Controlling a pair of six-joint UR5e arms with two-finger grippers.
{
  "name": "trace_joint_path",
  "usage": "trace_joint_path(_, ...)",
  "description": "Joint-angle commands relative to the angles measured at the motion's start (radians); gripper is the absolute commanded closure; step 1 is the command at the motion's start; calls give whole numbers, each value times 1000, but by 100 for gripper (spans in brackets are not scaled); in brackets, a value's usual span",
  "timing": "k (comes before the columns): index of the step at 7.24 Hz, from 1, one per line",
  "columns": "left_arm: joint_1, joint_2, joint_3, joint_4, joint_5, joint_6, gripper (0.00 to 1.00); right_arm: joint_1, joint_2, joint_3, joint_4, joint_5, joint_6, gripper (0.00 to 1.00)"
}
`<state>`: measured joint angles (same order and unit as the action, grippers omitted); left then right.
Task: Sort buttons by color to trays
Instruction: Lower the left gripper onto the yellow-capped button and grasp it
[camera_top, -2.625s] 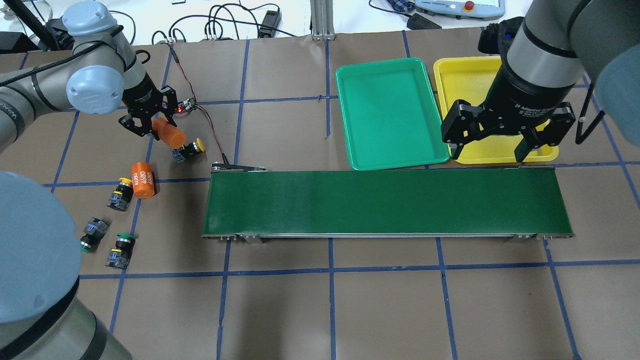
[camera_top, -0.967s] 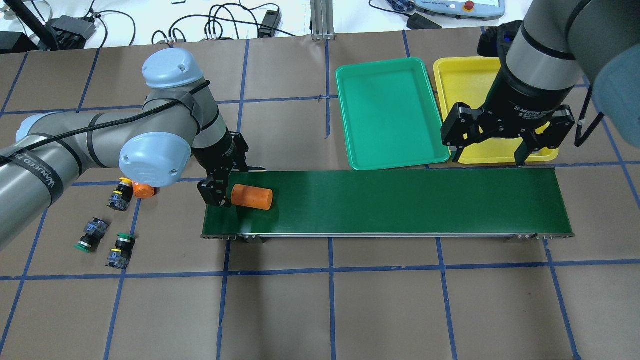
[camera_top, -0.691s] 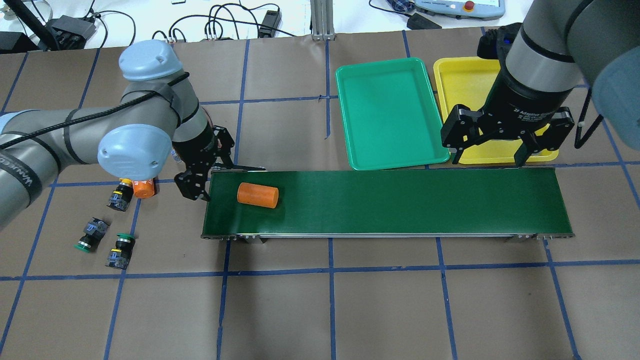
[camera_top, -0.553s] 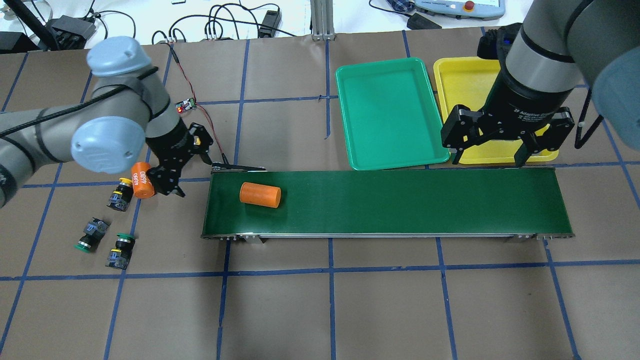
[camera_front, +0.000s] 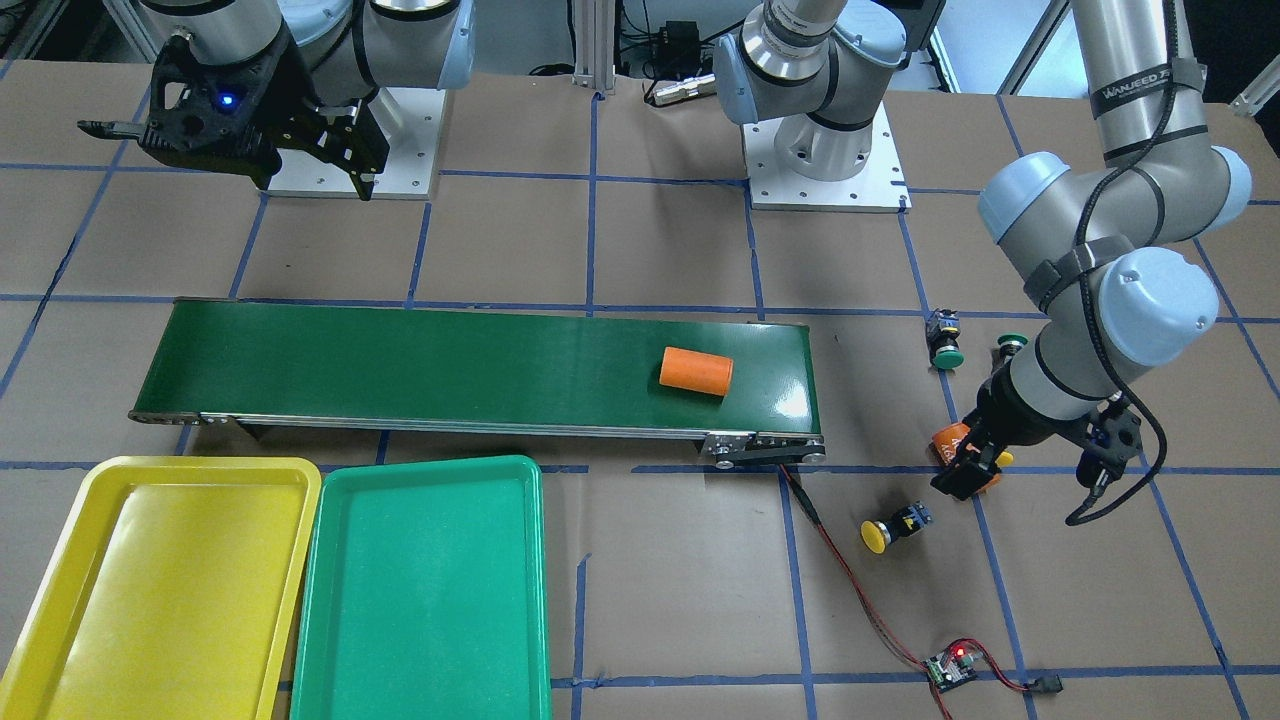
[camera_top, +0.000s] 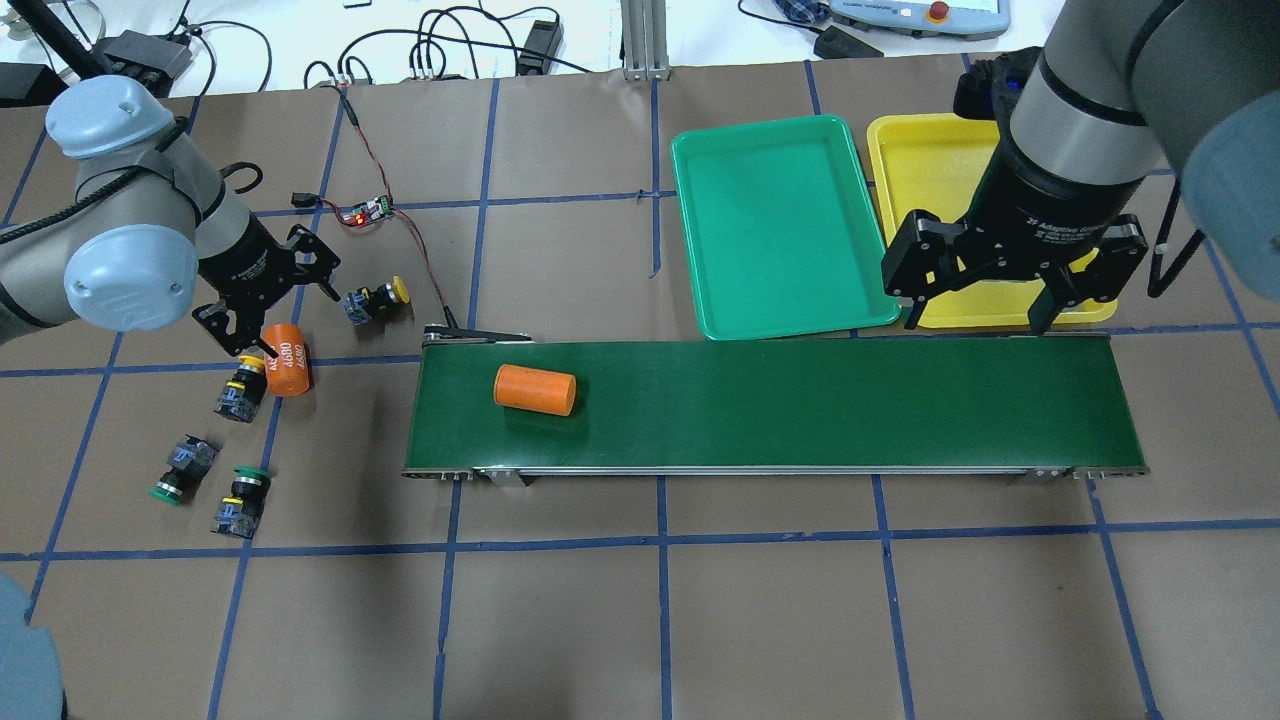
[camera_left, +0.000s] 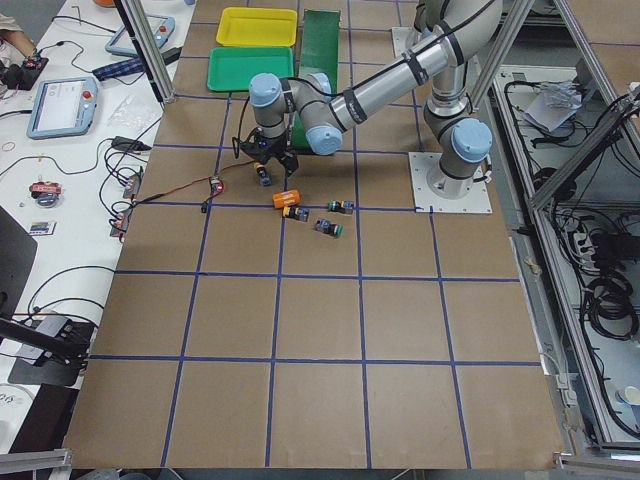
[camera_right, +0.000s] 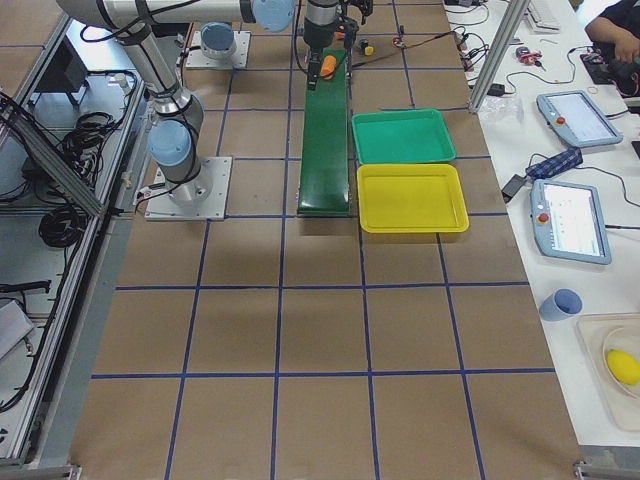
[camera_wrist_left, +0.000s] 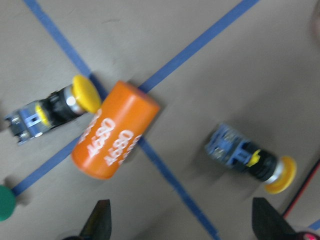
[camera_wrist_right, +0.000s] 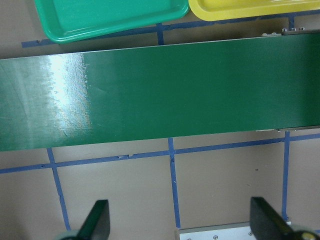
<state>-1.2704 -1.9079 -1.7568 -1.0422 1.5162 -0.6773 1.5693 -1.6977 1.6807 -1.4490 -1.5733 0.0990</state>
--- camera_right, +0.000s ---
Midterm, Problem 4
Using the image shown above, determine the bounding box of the aluminium frame post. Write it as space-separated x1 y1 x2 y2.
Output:
468 0 529 113

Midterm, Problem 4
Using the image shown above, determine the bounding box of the yellow lemon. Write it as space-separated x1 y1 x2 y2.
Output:
606 349 639 386

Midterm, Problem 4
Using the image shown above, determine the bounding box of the red black power cable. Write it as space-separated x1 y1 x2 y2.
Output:
349 30 459 69

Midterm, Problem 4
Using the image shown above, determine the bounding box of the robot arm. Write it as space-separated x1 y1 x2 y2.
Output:
118 22 203 202
58 0 350 91

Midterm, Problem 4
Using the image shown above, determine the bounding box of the yellow plastic tray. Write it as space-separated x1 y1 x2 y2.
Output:
357 163 469 234

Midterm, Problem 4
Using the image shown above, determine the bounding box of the white bowl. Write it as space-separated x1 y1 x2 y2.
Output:
602 326 639 399

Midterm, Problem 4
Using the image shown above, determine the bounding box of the far teach pendant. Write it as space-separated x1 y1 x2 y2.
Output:
536 90 623 148

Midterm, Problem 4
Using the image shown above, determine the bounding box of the green plastic tray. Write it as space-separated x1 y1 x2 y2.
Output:
351 109 457 165

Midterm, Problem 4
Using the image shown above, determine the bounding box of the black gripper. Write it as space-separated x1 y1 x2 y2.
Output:
303 19 358 90

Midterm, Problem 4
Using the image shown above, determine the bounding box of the teach pendant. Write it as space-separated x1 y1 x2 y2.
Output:
536 90 623 148
530 179 612 265

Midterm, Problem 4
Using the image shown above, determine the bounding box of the blue plastic cup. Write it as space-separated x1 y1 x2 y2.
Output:
539 288 583 322

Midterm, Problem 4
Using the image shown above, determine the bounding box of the person forearm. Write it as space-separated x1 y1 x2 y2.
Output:
585 0 639 64

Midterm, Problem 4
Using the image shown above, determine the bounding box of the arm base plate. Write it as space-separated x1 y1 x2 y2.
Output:
186 29 251 70
144 157 232 221

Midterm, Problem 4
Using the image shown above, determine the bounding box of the black power adapter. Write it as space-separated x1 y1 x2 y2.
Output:
501 174 527 204

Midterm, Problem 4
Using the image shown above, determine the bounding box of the near teach pendant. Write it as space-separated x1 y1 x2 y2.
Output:
530 179 612 265

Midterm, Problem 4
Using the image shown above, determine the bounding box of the blue plaid pouch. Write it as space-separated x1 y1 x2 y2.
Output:
525 147 583 180

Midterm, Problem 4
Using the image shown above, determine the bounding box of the green conveyor belt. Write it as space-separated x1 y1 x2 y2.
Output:
297 49 350 216

